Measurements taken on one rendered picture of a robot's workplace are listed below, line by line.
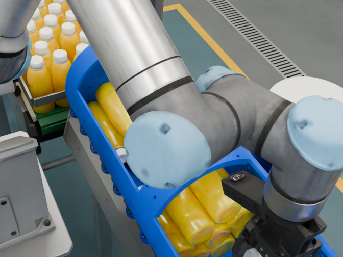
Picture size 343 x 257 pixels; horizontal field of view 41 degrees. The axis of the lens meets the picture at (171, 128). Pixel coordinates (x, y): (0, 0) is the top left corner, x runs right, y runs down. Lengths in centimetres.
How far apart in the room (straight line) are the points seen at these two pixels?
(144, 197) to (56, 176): 153
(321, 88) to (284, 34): 212
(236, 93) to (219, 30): 292
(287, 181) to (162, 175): 18
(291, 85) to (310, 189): 88
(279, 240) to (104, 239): 119
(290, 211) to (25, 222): 47
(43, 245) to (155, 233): 21
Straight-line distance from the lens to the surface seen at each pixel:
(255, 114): 52
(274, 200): 58
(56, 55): 135
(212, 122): 45
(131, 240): 117
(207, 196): 92
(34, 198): 81
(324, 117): 51
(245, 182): 70
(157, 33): 45
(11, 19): 80
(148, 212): 91
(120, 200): 118
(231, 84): 54
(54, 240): 88
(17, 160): 72
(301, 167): 52
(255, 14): 368
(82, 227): 224
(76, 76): 114
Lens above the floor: 190
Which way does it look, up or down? 46 degrees down
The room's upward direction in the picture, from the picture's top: 6 degrees clockwise
